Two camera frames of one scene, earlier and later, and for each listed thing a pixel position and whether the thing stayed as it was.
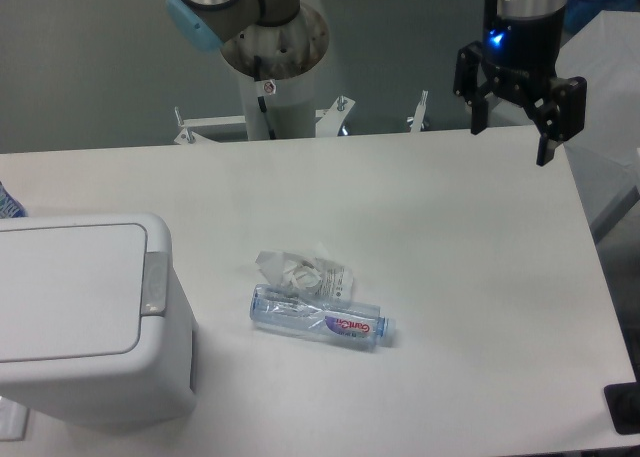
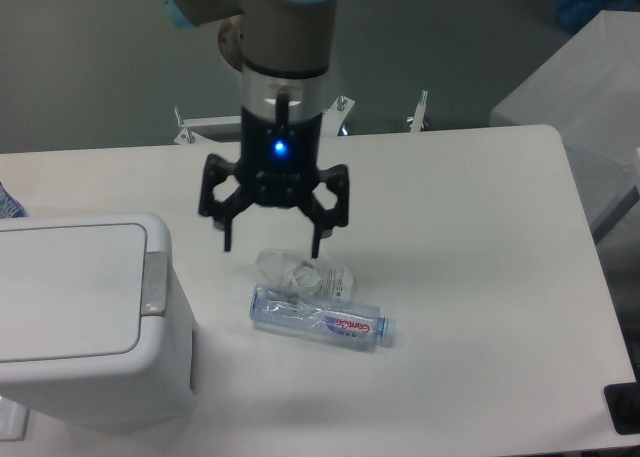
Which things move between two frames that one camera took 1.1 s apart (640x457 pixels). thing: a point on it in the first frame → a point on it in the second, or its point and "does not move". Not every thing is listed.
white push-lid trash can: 94,325 does not move
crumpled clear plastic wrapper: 316,275 does not move
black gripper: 520,53 → 280,155
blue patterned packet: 10,207 does not move
